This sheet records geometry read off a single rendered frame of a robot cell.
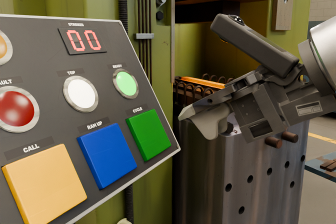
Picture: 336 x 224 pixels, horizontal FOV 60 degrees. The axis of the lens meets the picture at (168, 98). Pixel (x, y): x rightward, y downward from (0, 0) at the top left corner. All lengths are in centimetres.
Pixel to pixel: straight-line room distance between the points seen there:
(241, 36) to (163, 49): 49
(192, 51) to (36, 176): 107
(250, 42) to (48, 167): 28
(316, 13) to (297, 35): 822
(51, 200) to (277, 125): 27
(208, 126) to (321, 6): 910
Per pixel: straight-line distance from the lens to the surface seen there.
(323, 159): 135
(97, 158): 41
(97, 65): 49
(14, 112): 38
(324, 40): 35
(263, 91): 37
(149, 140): 49
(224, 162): 80
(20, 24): 45
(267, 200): 101
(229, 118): 85
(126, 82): 51
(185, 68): 132
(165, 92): 86
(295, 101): 38
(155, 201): 97
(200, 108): 40
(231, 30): 38
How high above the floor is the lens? 118
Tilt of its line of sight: 13 degrees down
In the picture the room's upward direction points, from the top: straight up
